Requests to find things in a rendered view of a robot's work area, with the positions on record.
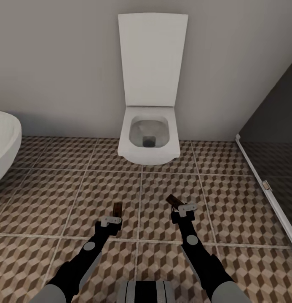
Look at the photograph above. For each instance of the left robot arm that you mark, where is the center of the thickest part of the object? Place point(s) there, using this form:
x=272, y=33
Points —
x=72, y=275

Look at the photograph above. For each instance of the toilet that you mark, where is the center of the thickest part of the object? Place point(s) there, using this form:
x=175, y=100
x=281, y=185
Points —
x=152, y=46

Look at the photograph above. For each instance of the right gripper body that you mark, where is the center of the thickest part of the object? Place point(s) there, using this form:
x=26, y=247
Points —
x=182, y=220

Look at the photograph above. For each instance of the bathtub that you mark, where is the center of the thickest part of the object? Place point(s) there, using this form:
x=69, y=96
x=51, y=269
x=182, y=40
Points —
x=10, y=141

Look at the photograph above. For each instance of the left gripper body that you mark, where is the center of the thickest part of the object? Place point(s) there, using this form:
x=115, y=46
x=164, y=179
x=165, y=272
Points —
x=111, y=229

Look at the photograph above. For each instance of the mousetrap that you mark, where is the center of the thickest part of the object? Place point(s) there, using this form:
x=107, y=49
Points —
x=174, y=202
x=117, y=209

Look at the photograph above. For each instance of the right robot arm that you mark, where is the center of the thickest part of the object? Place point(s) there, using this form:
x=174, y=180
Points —
x=208, y=269

